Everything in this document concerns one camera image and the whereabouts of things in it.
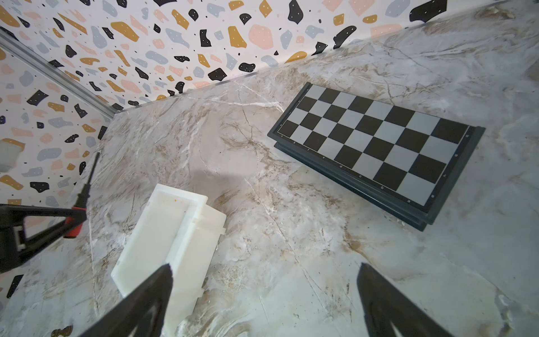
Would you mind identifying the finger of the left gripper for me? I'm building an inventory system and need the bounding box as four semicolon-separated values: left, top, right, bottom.
1;204;87;273

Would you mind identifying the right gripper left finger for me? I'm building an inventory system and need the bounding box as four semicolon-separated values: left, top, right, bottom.
82;264;173;337

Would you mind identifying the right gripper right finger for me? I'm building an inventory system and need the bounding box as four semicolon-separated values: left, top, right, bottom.
357;263;451;336

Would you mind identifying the red black screwdriver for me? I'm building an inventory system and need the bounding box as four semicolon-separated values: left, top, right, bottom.
64;152;101;239

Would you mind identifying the white plastic bin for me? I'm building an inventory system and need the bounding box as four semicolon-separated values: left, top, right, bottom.
112;184;226;336

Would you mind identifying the black white chessboard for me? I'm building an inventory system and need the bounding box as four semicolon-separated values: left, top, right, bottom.
268;83;484;230

